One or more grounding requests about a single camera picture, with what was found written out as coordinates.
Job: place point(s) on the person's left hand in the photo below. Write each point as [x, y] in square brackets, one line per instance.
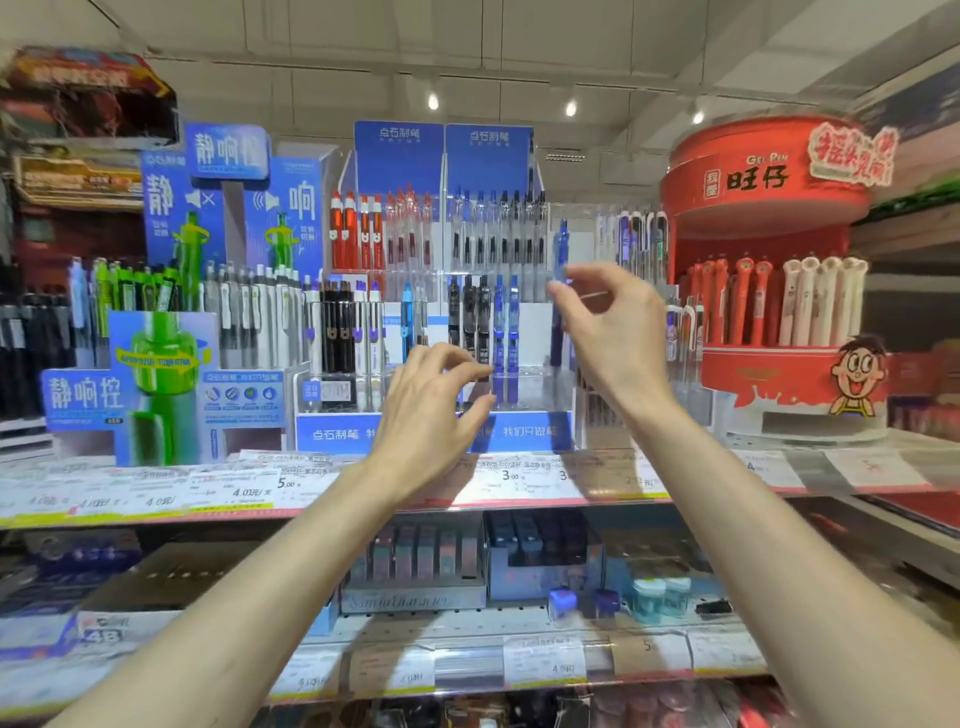
[420, 420]

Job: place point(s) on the person's right hand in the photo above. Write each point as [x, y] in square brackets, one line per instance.
[622, 345]

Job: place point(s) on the person's right thumb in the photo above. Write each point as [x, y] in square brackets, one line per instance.
[566, 307]

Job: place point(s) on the person's left thumb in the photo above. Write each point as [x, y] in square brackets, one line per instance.
[474, 424]

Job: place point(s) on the blue clear-barrel pen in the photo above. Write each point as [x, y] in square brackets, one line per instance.
[562, 241]

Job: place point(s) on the person's right forearm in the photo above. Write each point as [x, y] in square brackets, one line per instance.
[780, 585]

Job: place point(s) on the person's left forearm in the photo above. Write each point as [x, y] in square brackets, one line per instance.
[247, 615]

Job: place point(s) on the dark blue pen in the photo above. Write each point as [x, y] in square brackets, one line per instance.
[499, 315]
[514, 322]

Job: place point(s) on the black pen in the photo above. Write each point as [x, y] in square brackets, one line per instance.
[484, 319]
[454, 315]
[469, 319]

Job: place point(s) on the row of clear black-grip pens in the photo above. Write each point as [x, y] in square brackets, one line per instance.
[499, 240]

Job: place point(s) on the row of clear purple pens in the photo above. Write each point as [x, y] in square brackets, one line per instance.
[637, 240]

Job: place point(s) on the light blue pen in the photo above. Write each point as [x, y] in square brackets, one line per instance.
[407, 319]

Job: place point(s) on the clear acrylic pen display stand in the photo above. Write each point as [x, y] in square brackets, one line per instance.
[337, 433]

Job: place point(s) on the ceiling air vent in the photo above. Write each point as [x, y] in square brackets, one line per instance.
[565, 157]

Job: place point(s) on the blue box of erasers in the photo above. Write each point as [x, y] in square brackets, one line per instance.
[540, 562]

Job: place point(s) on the grey box of correction tapes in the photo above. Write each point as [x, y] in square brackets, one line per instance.
[420, 577]

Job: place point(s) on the row of black and white pens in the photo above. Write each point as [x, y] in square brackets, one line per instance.
[337, 330]

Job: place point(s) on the blue header card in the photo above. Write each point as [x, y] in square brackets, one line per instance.
[487, 161]
[397, 161]

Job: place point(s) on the row of orange red pens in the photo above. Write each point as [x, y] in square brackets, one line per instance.
[739, 300]

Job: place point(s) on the blue pencil sharpener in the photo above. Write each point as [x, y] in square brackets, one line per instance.
[562, 604]

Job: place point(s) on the purple pencil sharpener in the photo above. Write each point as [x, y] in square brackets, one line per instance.
[607, 604]

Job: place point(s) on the red round display stand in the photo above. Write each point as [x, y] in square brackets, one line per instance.
[765, 187]

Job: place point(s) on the lower shelf price tag strip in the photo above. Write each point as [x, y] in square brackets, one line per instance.
[540, 660]

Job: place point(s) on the teal correction tape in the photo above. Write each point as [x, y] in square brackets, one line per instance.
[676, 595]
[649, 598]

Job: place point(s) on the row of cream white pens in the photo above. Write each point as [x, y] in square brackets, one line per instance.
[817, 300]

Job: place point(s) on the row of grey white pens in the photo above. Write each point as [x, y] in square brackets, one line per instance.
[255, 300]

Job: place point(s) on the shelf edge price tag strip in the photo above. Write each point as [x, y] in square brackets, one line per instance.
[225, 487]

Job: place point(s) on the cartoon boy cutout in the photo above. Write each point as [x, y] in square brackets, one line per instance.
[859, 371]

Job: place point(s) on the blue green cardboard display stand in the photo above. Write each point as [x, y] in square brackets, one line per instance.
[165, 390]

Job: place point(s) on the red white cutout sign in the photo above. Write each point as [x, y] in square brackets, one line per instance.
[851, 154]

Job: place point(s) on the brown cardboard box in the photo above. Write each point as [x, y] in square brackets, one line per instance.
[165, 574]

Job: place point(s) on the row of green pens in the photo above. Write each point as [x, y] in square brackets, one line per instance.
[127, 289]

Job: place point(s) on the red notebook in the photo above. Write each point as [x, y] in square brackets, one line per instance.
[919, 514]

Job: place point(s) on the dark blue product box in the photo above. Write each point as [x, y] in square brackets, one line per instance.
[60, 562]

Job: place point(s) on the group of dark pens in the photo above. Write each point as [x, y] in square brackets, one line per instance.
[30, 352]

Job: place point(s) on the yellow brown packaged box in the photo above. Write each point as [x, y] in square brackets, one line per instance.
[75, 180]

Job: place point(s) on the dark red packaged box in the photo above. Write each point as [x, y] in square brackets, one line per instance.
[82, 94]

